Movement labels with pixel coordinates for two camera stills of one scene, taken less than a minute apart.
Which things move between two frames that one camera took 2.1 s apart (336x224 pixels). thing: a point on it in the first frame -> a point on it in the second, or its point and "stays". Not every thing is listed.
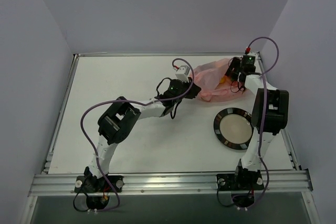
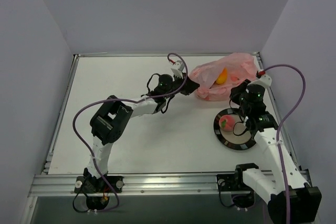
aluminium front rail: [277, 182] stays
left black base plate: [88, 183] stays
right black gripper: [233, 68] -> [237, 93]
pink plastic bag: [209, 75] stays
